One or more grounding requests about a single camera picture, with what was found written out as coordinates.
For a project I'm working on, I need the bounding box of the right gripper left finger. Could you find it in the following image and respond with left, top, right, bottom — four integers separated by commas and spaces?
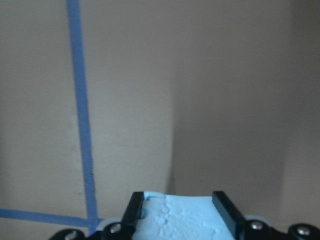
120, 191, 145, 240

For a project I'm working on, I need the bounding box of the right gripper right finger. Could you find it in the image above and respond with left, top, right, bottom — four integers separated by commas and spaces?
212, 191, 246, 240

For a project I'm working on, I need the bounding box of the light blue block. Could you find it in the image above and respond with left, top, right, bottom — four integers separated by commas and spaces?
132, 191, 233, 240

